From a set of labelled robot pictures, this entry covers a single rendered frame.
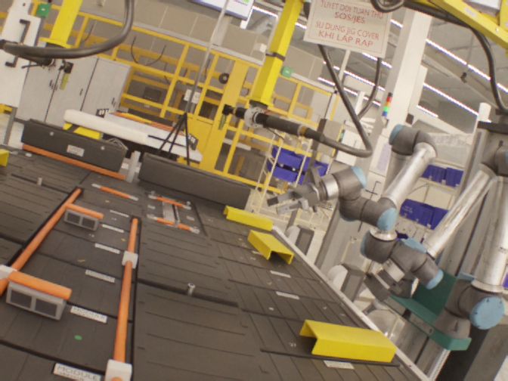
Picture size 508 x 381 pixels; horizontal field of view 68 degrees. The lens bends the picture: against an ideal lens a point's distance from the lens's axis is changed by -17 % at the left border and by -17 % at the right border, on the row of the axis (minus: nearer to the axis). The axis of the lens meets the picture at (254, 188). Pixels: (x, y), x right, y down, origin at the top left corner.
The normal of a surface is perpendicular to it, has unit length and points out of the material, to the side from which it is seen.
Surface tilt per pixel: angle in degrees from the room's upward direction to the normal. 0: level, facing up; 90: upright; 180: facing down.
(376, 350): 90
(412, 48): 90
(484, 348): 90
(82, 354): 0
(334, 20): 90
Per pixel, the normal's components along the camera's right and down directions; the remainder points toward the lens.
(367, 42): -0.27, 0.02
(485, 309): -0.07, 0.18
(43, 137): 0.22, 0.18
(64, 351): 0.32, -0.94
